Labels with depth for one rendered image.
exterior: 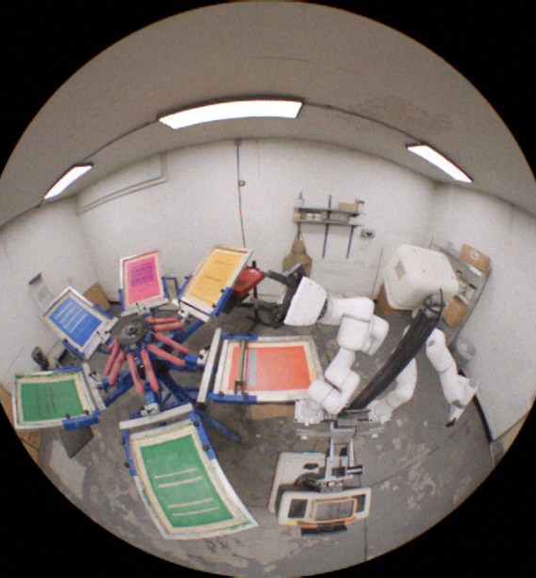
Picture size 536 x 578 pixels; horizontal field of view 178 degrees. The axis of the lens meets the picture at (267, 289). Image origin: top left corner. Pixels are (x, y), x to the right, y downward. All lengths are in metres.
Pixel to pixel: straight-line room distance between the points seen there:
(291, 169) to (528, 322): 4.30
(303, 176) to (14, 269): 5.32
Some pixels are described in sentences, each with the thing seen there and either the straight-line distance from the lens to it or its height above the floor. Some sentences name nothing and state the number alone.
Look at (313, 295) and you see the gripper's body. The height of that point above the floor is 1.93.
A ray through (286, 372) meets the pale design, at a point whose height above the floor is 0.96.
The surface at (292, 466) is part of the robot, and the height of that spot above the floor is 0.28.
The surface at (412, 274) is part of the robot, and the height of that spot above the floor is 1.98.
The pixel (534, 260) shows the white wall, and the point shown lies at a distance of 3.51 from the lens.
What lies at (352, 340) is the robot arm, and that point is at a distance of 0.43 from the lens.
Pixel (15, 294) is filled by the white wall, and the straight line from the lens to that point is 4.35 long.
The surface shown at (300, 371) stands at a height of 0.96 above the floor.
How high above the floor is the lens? 2.12
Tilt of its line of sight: 32 degrees down
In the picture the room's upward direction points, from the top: straight up
